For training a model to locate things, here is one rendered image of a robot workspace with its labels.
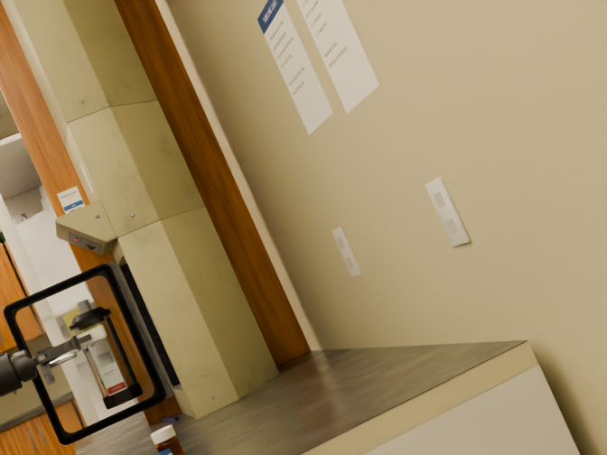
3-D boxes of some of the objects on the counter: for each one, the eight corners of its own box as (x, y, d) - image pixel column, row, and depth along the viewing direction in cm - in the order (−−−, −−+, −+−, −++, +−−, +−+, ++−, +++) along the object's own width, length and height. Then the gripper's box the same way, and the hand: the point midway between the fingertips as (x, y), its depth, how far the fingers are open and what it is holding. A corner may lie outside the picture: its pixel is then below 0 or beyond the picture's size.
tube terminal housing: (266, 373, 283) (152, 116, 285) (291, 375, 252) (163, 86, 254) (182, 413, 277) (66, 150, 278) (197, 419, 245) (66, 123, 247)
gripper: (7, 355, 241) (99, 315, 247) (13, 355, 262) (98, 318, 268) (20, 385, 241) (112, 344, 247) (24, 382, 262) (109, 344, 268)
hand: (95, 334), depth 257 cm, fingers closed on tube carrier, 9 cm apart
